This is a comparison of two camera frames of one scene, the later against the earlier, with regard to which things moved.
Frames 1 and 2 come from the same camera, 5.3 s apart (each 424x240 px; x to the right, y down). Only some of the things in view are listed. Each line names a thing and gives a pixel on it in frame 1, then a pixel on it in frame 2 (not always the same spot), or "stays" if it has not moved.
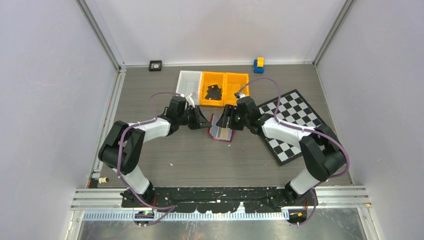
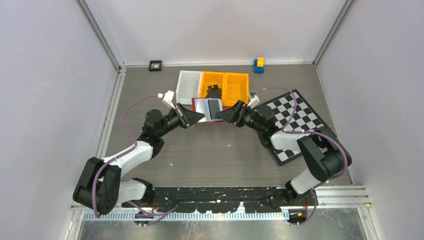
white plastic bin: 189,82 stays
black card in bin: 213,92 stays
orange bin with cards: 209,78 stays
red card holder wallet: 218,133 → 209,107
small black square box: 155,65 stays
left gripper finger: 202,121 → 188,117
